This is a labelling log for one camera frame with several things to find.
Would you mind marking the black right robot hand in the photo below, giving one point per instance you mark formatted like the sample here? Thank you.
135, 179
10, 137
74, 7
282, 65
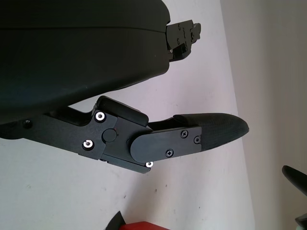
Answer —
296, 176

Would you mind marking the black tape strip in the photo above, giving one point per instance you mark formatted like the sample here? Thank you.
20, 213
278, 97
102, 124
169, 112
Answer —
116, 222

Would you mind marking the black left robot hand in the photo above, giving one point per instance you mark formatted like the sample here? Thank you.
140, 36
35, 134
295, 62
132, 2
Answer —
84, 55

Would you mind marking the red wooden cube block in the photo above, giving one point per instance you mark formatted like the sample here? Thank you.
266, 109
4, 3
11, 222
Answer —
139, 226

